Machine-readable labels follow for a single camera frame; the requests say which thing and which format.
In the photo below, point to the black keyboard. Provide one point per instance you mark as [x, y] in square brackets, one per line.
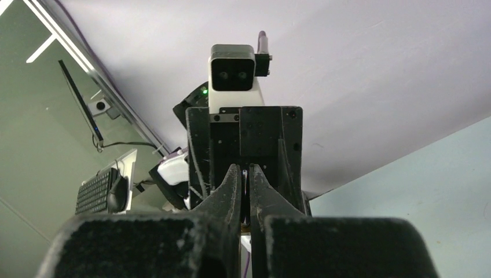
[92, 195]

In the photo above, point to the small brass padlock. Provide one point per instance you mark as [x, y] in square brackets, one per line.
[245, 201]

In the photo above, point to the black computer mouse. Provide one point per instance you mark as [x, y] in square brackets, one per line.
[118, 195]

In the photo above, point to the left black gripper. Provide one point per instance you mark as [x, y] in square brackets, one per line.
[244, 136]

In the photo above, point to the white keyboard tray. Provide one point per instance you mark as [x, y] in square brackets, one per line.
[125, 166]

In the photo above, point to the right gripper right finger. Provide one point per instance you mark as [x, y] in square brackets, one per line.
[288, 243]

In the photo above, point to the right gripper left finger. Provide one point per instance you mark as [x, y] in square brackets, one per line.
[203, 242]

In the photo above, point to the black monitor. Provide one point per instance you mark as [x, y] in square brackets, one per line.
[82, 104]

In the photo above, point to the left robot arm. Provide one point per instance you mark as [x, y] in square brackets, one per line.
[175, 174]

